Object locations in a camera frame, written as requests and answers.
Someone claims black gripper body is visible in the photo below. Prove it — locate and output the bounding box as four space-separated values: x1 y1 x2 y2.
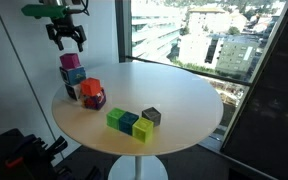
51 15 75 39

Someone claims pink plastic block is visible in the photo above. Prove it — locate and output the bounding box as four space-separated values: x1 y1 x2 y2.
60 53 80 69

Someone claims grey plastic block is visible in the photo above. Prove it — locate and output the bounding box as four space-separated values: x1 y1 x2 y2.
142 107 161 126

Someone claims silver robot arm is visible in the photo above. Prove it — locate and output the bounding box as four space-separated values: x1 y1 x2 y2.
39 0 89 52

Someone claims blue white paper cube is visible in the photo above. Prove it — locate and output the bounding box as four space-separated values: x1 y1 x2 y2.
60 66 86 85

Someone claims orange plastic block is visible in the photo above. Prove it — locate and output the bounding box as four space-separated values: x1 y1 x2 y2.
80 78 101 96

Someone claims black white paper cube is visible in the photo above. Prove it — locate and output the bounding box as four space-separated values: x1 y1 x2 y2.
65 84 81 101

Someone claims purple patterned paper cube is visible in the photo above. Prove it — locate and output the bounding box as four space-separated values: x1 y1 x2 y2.
81 89 106 110

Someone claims green plastic block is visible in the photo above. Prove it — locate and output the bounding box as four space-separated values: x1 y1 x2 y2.
106 108 125 130

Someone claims teal plastic block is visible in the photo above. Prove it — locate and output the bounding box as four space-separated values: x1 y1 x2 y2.
119 112 139 135

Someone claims yellow-green plastic block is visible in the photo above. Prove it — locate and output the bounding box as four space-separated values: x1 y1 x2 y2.
132 117 154 143

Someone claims black equipment cart with clamps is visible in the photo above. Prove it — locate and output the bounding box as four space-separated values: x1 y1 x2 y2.
0 128 102 180

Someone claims white round table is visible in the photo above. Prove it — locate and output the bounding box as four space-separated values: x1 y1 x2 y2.
52 62 223 180

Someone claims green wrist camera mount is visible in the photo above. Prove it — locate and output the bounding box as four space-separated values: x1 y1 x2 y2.
21 4 67 19

